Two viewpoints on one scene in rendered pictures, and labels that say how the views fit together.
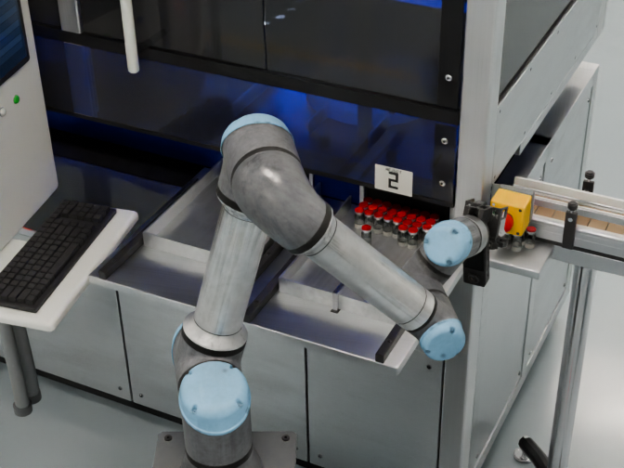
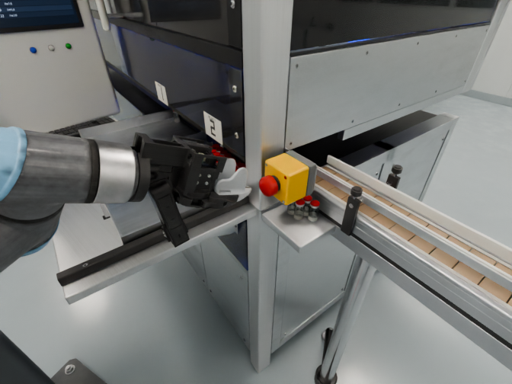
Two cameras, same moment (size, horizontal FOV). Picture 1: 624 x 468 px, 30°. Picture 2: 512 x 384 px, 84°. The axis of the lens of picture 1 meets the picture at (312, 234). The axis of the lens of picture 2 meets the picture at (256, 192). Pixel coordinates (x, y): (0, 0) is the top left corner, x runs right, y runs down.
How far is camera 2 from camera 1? 193 cm
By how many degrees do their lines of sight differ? 22
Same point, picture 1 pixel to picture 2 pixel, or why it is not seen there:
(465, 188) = (250, 144)
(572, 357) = (344, 317)
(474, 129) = (253, 73)
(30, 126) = (86, 68)
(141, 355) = not seen: hidden behind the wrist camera
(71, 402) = not seen: hidden behind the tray
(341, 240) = not seen: outside the picture
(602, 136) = (456, 180)
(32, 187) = (90, 104)
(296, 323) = (68, 216)
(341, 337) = (75, 242)
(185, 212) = (127, 129)
